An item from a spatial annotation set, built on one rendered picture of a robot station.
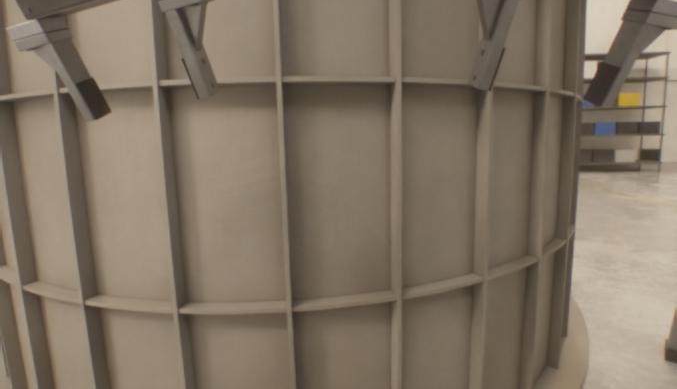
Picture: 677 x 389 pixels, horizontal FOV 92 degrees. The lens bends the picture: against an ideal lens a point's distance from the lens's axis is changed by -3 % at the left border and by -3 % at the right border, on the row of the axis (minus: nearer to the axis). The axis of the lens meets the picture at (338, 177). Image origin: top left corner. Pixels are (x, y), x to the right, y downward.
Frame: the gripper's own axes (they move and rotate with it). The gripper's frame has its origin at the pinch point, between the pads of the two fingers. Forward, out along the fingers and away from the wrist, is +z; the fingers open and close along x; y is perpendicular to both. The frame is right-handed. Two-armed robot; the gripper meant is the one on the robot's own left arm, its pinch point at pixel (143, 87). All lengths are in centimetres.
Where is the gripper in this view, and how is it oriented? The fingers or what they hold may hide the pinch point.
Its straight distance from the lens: 40.7
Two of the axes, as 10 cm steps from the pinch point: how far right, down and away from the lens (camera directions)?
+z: 2.0, 8.5, 4.8
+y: 0.8, -5.1, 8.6
